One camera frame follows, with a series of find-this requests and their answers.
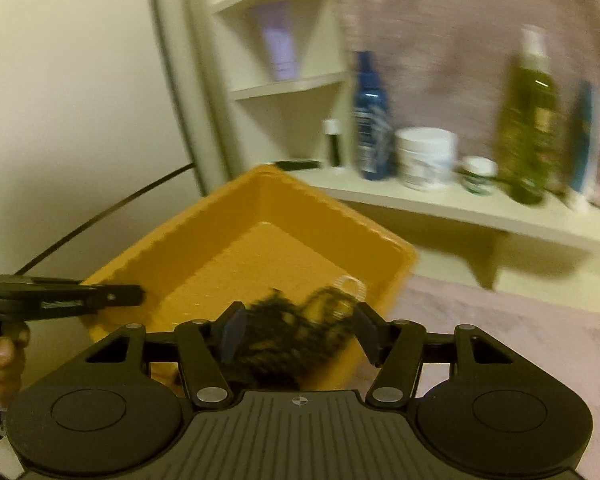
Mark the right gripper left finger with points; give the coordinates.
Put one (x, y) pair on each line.
(203, 346)

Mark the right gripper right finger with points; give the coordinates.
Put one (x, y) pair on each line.
(395, 348)

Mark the orange plastic basket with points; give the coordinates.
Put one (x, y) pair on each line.
(262, 232)

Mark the left hand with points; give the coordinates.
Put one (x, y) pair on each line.
(13, 341)

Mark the small green white jar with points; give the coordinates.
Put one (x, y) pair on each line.
(478, 174)

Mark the white cream jar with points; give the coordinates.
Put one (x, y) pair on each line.
(426, 158)

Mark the black pen on shelf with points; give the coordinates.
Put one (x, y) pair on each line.
(298, 165)

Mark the blue spray bottle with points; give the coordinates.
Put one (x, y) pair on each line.
(374, 134)

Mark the small black white bottle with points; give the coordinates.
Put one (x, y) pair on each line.
(332, 131)

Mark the green spray bottle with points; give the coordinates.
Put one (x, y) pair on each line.
(527, 125)

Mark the blue white tube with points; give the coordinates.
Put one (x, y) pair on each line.
(585, 148)

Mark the cream corner shelf unit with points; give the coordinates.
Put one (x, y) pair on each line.
(236, 115)

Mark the mauve towel hanging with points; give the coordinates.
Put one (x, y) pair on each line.
(444, 62)

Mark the purple tube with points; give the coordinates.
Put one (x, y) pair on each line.
(274, 20)

